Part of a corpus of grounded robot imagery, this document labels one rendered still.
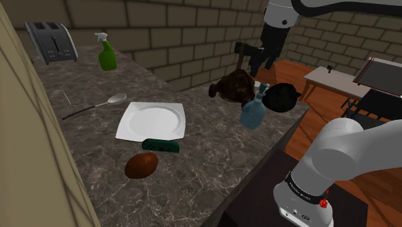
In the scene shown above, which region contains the black chair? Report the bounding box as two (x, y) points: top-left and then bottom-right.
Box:
(340, 88), (402, 130)

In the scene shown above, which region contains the dark brown hammer-shaped stick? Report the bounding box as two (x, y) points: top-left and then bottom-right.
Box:
(233, 41), (252, 70)

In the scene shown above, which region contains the dark green sponge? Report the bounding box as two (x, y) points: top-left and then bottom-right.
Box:
(141, 138), (181, 154)

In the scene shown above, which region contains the silver spoon with black handle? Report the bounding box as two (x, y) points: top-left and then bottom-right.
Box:
(61, 93), (128, 121)

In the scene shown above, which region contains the grey table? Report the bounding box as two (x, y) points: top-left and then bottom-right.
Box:
(302, 65), (372, 102)

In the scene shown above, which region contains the dark brown lumpy figure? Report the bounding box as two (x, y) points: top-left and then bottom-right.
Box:
(208, 68), (256, 105)

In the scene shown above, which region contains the black round pot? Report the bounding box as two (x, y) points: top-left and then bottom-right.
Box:
(262, 82), (302, 114)

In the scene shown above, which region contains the dark grey toaster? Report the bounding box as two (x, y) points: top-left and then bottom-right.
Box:
(24, 21), (79, 66)

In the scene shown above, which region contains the green spray bottle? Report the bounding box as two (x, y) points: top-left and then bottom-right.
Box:
(94, 32), (118, 72)

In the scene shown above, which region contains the brown egg-shaped potato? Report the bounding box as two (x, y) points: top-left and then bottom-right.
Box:
(124, 152), (159, 181)

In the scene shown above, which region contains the dark panel with white-red frame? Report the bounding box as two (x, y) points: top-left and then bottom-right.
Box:
(352, 56), (402, 97)

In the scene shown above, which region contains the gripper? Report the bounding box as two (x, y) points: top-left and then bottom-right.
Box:
(249, 22), (289, 78)

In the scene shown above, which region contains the white square plate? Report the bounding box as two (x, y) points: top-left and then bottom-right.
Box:
(115, 101), (186, 143)

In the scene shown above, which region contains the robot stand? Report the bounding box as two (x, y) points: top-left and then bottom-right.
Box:
(216, 148), (369, 227)

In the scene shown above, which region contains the blue vase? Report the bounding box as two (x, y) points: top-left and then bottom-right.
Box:
(239, 83), (269, 131)

